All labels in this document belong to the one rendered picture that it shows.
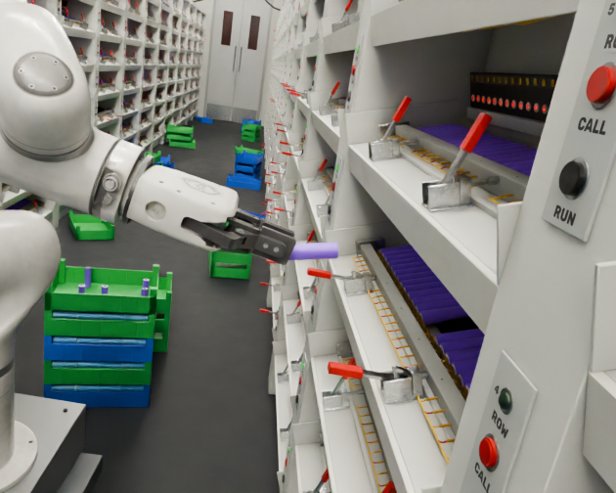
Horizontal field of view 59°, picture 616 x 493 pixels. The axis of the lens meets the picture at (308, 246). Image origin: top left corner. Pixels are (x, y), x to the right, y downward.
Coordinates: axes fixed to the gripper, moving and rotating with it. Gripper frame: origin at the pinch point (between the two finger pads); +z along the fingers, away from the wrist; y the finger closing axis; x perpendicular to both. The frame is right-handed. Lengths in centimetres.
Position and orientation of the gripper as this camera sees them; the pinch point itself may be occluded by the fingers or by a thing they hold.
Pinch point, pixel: (273, 242)
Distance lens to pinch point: 59.3
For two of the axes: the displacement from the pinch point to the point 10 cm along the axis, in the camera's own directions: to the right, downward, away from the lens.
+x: -4.0, 8.8, 2.6
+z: 9.1, 3.6, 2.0
